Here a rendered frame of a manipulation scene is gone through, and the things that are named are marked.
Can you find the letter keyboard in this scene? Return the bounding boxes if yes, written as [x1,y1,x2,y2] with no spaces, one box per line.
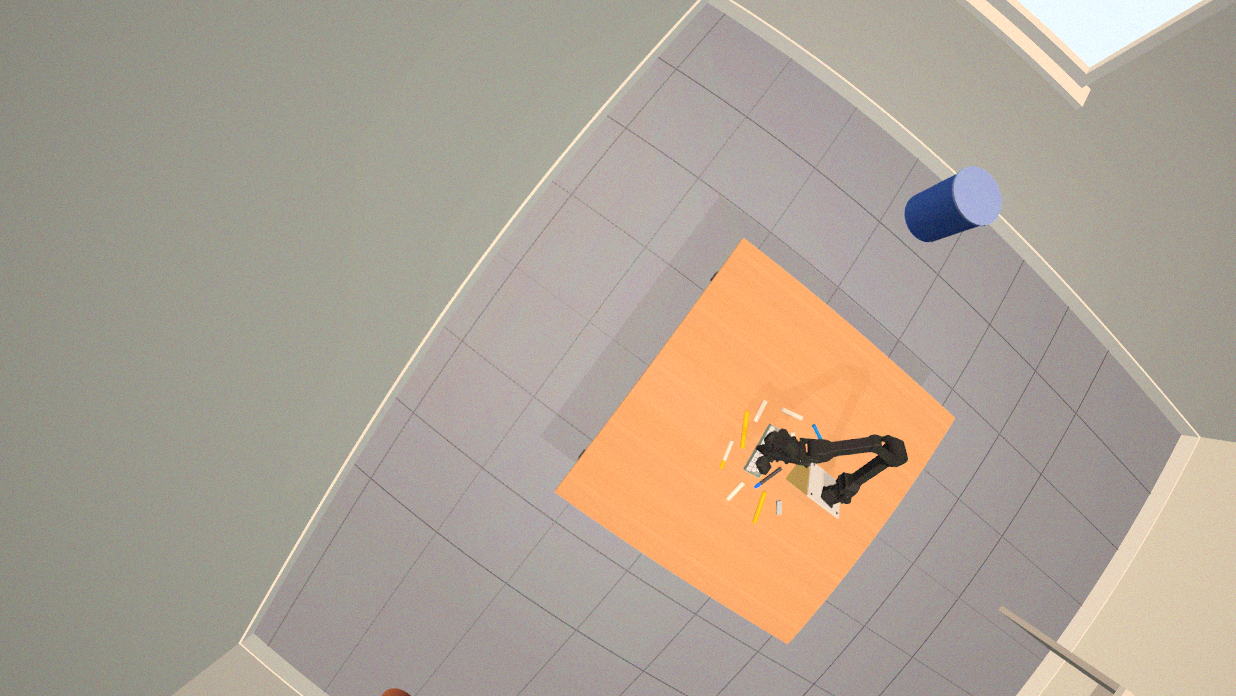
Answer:
[744,423,780,478]

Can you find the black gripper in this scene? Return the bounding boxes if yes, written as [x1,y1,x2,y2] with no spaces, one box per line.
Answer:
[755,428,789,475]

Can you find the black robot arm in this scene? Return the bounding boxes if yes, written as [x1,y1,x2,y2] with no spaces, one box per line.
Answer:
[764,430,908,508]

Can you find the grey stylus with blue tip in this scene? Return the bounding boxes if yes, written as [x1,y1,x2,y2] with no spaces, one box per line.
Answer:
[755,466,782,488]

